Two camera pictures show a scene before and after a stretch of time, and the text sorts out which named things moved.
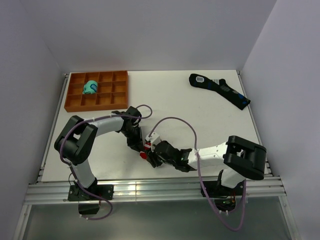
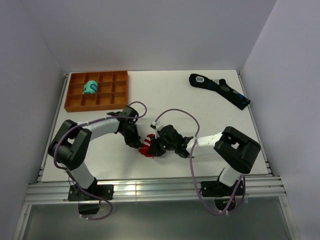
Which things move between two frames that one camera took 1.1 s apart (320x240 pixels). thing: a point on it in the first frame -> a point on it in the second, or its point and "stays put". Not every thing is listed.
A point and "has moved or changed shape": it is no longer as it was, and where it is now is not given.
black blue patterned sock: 219,86 stays put
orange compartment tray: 112,92 stays put
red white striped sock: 147,147 has moved or changed shape
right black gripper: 151,158 -> 154,149
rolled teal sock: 90,87 stays put
